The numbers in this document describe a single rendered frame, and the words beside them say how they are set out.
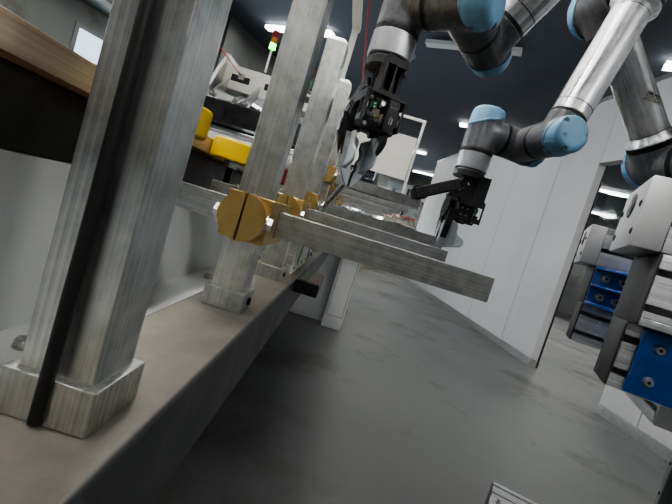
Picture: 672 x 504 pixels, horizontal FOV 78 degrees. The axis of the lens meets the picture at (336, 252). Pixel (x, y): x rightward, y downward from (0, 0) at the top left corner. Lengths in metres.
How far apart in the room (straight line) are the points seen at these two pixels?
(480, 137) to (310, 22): 0.62
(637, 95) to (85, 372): 1.23
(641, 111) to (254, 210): 1.05
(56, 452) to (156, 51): 0.17
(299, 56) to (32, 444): 0.39
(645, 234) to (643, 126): 0.69
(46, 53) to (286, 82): 0.21
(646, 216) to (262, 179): 0.46
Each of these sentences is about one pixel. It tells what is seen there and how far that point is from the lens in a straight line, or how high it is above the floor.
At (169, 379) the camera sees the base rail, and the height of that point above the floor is 0.70.
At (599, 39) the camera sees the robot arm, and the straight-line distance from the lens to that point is 1.08.
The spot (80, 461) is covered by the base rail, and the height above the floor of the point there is 0.70.
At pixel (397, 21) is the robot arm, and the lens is 0.76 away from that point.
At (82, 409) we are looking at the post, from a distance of 0.22.
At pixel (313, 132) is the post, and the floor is 0.95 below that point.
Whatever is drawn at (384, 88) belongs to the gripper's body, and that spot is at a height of 1.05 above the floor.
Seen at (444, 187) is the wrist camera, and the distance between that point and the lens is 1.00.
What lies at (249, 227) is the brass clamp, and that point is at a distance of 0.42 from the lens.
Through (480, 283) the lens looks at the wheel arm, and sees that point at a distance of 0.51.
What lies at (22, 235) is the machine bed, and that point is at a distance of 0.51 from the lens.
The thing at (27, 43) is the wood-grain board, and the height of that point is 0.89.
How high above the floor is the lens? 0.83
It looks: 4 degrees down
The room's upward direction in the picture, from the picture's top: 17 degrees clockwise
